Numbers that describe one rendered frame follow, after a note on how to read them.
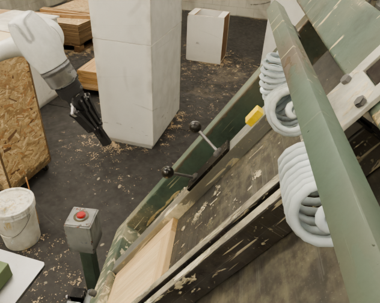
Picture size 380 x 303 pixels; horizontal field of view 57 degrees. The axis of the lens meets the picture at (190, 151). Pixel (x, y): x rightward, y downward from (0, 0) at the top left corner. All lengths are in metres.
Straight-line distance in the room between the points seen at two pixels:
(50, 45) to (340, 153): 0.93
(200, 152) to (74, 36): 5.20
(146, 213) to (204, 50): 4.57
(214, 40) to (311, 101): 5.54
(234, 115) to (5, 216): 1.83
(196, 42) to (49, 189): 3.53
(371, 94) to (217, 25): 5.26
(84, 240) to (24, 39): 0.94
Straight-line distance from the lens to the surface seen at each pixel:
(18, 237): 2.78
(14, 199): 2.75
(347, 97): 0.55
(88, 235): 1.63
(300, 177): 0.30
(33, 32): 1.05
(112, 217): 2.94
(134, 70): 3.29
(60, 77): 1.08
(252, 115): 0.94
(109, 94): 3.52
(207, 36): 5.80
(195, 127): 1.03
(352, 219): 0.18
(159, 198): 1.46
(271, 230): 0.65
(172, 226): 1.15
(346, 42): 0.70
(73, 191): 3.24
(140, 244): 1.31
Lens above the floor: 2.07
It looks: 35 degrees down
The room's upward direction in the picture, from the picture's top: 3 degrees clockwise
